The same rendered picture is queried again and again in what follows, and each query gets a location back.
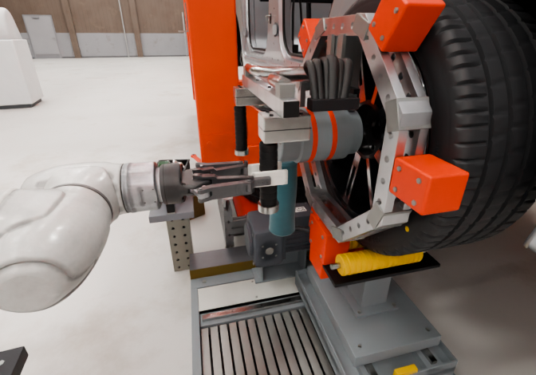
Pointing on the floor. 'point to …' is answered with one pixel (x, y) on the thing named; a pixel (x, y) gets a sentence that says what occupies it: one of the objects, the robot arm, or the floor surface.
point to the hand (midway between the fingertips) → (268, 174)
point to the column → (180, 242)
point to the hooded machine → (16, 68)
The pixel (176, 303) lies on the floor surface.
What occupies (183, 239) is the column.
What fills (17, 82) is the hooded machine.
